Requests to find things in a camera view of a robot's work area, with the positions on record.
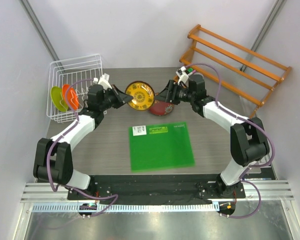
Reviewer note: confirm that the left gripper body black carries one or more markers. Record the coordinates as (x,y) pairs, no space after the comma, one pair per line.
(111,100)

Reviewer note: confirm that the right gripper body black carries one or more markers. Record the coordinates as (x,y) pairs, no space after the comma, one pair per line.
(185,94)

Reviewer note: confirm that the red floral plate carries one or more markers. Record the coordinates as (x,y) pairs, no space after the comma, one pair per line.
(161,108)

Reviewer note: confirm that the yellow patterned plate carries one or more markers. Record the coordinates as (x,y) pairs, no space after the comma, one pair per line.
(143,95)

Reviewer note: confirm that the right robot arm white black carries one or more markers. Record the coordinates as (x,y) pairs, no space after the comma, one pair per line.
(248,144)

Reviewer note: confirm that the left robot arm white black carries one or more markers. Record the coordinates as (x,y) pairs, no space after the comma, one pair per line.
(53,160)

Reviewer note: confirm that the orange wooden shelf rack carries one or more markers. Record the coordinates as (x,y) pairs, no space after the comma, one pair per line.
(247,73)

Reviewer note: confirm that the orange plate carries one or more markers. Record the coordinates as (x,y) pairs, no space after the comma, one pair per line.
(70,96)

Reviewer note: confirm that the lime green plate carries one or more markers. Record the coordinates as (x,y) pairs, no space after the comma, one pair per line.
(57,99)

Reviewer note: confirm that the green cutting mat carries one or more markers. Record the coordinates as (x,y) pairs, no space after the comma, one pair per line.
(160,147)

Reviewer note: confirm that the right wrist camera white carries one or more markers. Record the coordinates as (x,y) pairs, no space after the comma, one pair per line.
(182,75)

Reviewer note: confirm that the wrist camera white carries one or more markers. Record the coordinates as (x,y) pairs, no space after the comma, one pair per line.
(103,81)
(182,75)

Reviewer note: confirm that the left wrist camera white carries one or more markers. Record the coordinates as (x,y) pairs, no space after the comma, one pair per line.
(103,81)

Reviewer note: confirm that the white wire dish rack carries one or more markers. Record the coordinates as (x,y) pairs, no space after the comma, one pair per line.
(79,73)

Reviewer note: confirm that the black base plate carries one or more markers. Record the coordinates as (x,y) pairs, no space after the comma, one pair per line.
(165,189)

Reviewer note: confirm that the perforated cable duct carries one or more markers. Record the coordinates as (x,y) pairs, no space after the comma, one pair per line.
(80,207)

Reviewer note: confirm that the aluminium rail frame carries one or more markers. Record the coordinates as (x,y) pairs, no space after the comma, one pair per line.
(270,190)

